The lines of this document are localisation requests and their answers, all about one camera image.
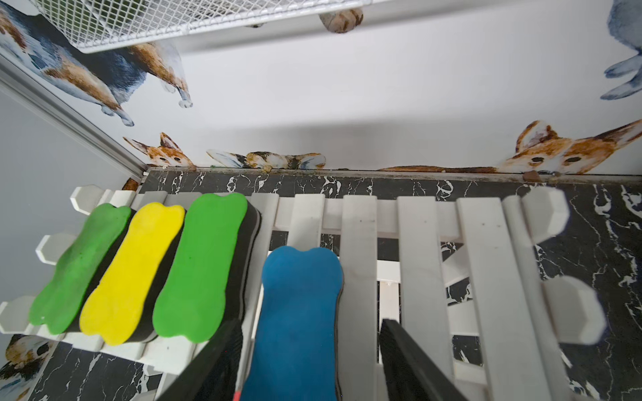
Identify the white wire wall basket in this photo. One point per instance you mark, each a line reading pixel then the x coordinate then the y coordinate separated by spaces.
pixel 96 26

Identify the green eraser upper left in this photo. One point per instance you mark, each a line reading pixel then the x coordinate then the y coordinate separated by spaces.
pixel 79 270

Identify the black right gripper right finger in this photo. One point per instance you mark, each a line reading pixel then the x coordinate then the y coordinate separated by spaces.
pixel 410 374

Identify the green eraser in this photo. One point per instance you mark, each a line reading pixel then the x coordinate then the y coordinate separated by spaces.
pixel 206 284
pixel 79 270

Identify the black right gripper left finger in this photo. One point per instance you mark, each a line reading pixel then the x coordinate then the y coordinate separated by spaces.
pixel 212 375

